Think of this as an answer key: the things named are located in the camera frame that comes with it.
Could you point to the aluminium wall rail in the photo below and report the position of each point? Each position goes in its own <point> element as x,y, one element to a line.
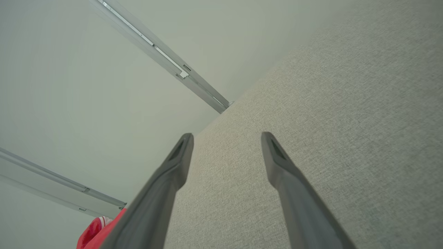
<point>52,188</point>
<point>166,57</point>

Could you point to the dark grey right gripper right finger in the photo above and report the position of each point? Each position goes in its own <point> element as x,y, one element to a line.
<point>304,214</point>

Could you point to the red basketball jersey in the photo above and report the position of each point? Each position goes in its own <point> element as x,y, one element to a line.
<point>95,235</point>

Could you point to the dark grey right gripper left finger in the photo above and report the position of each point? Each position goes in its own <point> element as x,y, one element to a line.
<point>152,207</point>

